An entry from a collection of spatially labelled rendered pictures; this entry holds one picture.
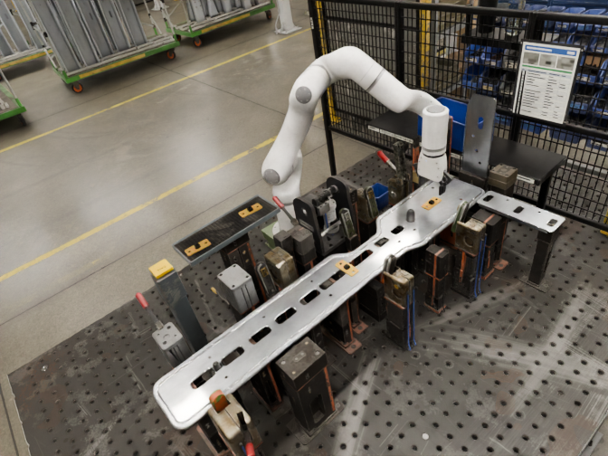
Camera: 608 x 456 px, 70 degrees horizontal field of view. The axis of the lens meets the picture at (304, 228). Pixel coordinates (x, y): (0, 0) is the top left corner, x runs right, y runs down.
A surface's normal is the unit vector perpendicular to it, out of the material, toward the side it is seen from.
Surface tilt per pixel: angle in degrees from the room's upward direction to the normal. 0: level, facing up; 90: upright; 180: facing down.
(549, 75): 90
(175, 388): 0
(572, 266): 0
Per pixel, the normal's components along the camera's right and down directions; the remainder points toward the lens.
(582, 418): -0.15, -0.77
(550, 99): -0.75, 0.50
